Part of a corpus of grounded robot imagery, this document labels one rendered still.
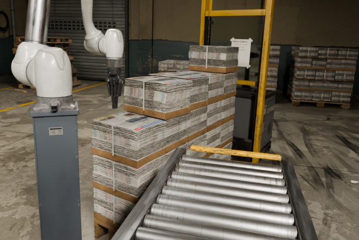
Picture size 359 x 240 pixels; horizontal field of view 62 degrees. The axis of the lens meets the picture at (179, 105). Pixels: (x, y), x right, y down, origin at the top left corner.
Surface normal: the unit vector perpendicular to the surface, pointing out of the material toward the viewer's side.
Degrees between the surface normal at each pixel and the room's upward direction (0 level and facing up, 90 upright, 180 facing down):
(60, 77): 88
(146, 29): 90
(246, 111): 90
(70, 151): 90
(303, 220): 0
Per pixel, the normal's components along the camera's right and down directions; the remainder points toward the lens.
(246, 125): -0.54, 0.16
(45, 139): 0.35, 0.21
